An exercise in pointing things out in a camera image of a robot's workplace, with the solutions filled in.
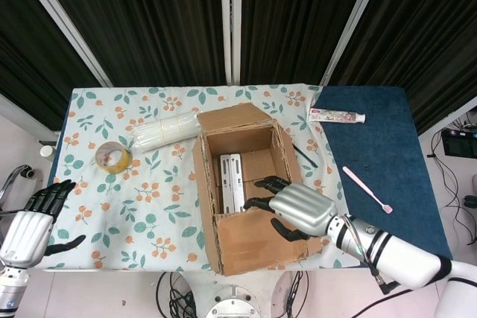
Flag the yellow packing tape roll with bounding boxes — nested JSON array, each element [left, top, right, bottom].
[[94, 141, 132, 174]]

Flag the pink toothbrush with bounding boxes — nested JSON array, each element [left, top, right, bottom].
[[341, 165, 393, 214]]

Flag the black cable bundle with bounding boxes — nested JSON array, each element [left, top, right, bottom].
[[155, 271, 198, 318], [285, 271, 311, 318]]

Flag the white perforated flat bracket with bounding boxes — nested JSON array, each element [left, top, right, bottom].
[[230, 153, 247, 213], [218, 153, 234, 215]]

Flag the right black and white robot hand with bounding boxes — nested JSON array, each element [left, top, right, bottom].
[[243, 176, 339, 241]]

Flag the white upright frame post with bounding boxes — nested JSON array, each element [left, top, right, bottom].
[[219, 0, 243, 85], [320, 0, 392, 86], [14, 0, 113, 88]]

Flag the black pleated curtain panel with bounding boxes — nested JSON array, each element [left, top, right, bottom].
[[329, 0, 477, 135], [0, 0, 104, 131], [33, 0, 229, 87], [241, 0, 373, 86]]

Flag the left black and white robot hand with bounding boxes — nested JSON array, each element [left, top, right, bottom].
[[0, 179, 87, 269]]

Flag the metal robot base column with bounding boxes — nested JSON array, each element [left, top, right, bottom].
[[204, 283, 262, 318]]

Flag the white toothpaste tube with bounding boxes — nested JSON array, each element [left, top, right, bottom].
[[308, 106, 367, 124]]

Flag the black electronic device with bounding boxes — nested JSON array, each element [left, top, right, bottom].
[[441, 128, 477, 156]]

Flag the floral print tablecloth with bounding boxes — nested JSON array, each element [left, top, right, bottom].
[[31, 85, 362, 273]]

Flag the metal leg with caster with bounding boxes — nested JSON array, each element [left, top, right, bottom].
[[0, 163, 37, 200]]

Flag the brown cardboard box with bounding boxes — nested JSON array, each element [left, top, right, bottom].
[[192, 101, 324, 277]]

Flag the thin black stick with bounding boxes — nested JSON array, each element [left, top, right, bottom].
[[292, 142, 318, 168]]

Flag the bundle of white plastic tubes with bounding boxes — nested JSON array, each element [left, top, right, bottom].
[[130, 107, 202, 153]]

